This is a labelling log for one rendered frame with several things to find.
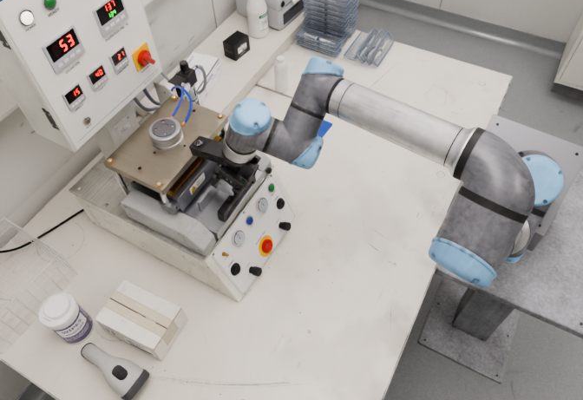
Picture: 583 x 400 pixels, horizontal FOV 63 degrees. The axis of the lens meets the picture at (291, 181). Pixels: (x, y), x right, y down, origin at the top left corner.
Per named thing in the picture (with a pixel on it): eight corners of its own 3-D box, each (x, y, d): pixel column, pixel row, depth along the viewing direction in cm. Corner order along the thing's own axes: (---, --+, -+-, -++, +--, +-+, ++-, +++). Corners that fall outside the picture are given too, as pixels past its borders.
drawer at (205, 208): (129, 196, 129) (121, 179, 123) (179, 143, 140) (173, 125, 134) (219, 241, 120) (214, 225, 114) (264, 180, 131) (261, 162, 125)
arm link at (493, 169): (564, 154, 70) (299, 47, 90) (528, 219, 73) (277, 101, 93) (560, 157, 81) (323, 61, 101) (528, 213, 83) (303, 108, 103)
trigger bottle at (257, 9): (245, 36, 194) (239, -21, 174) (253, 25, 198) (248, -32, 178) (265, 41, 192) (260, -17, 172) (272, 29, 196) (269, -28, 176)
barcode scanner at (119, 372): (73, 366, 120) (60, 357, 113) (94, 339, 124) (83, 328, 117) (134, 408, 113) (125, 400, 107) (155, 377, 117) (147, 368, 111)
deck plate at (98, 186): (68, 192, 132) (68, 189, 131) (149, 113, 150) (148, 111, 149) (204, 262, 117) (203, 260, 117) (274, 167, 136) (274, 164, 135)
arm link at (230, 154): (218, 141, 99) (239, 117, 103) (214, 152, 103) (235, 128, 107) (247, 161, 99) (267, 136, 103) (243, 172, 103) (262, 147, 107)
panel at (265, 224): (243, 297, 129) (209, 254, 118) (295, 215, 145) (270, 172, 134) (248, 298, 128) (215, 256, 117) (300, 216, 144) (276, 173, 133)
